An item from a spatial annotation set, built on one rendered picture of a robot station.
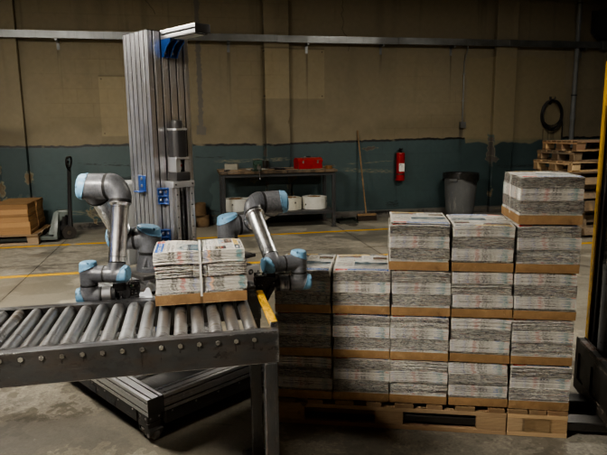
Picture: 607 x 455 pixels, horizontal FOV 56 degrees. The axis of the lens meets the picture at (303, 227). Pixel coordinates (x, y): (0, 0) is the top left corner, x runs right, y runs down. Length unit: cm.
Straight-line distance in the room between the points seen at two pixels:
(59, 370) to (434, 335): 171
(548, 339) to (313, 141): 705
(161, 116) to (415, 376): 188
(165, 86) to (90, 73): 628
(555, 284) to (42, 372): 222
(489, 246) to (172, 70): 186
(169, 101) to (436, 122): 750
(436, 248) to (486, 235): 24
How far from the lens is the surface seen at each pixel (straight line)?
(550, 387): 313
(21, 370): 217
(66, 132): 945
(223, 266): 238
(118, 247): 260
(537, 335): 300
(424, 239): 279
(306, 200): 896
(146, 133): 316
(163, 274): 239
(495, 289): 290
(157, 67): 316
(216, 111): 931
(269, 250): 264
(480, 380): 304
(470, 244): 282
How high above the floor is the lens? 152
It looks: 10 degrees down
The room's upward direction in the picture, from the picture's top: 1 degrees counter-clockwise
